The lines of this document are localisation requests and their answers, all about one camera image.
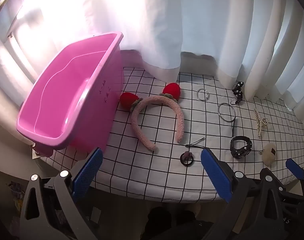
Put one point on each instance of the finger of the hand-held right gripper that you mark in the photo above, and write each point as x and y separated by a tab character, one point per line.
294	168

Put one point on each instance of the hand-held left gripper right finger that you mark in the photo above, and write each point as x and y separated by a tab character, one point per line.
216	175

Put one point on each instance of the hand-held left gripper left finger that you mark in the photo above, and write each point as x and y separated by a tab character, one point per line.
88	172

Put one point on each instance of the large silver bangle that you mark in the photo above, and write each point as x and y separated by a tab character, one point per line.
218	111

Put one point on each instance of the pink fuzzy strawberry headband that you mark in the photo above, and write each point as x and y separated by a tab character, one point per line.
179	120

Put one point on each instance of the pink plastic bin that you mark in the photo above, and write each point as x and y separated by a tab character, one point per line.
67	92

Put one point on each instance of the beige plush hair clip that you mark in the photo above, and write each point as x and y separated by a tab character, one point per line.
268	156

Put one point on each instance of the black hairpin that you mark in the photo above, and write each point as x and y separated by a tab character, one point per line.
195	142

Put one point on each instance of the black studded wristband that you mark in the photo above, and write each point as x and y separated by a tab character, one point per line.
248	142

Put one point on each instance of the thin black stick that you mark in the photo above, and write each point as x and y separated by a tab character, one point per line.
234	127

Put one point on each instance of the pearl hair clip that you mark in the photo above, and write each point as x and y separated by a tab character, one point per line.
259	128

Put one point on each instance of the black dotted bow hair clip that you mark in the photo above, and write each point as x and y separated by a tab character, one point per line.
238	90

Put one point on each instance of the sheer white curtain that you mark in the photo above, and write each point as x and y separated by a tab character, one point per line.
104	12

